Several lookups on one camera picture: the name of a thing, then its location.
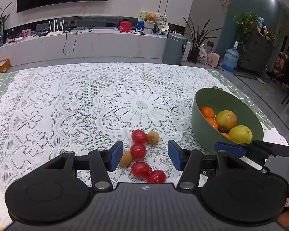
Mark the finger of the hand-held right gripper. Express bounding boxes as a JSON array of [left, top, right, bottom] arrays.
[[214, 140, 289, 159]]

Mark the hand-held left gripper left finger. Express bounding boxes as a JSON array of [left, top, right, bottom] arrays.
[[42, 141, 124, 192]]

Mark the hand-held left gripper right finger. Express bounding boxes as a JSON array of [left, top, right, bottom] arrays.
[[167, 140, 265, 193]]

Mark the brown longan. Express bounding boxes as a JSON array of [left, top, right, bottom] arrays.
[[118, 151, 133, 167], [147, 131, 160, 146]]

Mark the yellow-green pear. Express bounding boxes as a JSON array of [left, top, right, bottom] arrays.
[[228, 125, 253, 144]]

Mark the red cherry tomato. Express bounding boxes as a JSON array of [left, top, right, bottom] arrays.
[[131, 129, 148, 144], [130, 143, 147, 160], [146, 170, 167, 184], [131, 161, 150, 179]]

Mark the green-red mango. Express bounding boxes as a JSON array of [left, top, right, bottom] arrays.
[[215, 110, 238, 133]]

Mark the green colander bowl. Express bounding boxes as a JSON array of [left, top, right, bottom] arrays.
[[191, 86, 265, 155]]

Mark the white paper sheet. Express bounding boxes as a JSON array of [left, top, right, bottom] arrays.
[[262, 129, 289, 147]]

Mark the white lace tablecloth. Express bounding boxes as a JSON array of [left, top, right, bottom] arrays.
[[0, 62, 234, 205]]

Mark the blue water jug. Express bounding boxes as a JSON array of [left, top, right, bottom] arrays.
[[223, 48, 240, 73]]

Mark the pink fan heater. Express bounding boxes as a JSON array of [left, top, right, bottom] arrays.
[[207, 51, 221, 68]]

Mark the white plastic bag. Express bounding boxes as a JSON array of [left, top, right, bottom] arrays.
[[197, 44, 208, 64]]

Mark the long-leaf plant in black pot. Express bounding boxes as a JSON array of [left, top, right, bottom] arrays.
[[183, 16, 222, 64]]

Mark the grey drawer cabinet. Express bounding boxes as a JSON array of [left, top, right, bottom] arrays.
[[239, 30, 275, 76]]

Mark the grey pedal trash bin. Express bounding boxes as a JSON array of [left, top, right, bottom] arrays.
[[162, 33, 189, 65]]

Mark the white marble media console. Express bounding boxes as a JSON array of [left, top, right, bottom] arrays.
[[0, 29, 192, 66]]

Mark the bushy green leafy plant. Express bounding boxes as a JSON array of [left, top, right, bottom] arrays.
[[234, 12, 259, 60]]

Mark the red box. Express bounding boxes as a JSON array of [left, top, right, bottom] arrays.
[[119, 21, 132, 33]]

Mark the white pot under teddy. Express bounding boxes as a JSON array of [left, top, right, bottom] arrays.
[[144, 22, 156, 34]]

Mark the white router with antennas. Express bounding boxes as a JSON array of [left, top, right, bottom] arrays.
[[46, 19, 65, 37]]

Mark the illustrated poster card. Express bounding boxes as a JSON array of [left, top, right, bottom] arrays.
[[138, 11, 169, 33]]

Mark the brown teddy bear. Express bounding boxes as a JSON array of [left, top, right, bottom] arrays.
[[144, 12, 157, 23]]

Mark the black hanging cable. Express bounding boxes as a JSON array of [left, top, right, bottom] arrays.
[[63, 29, 94, 56]]

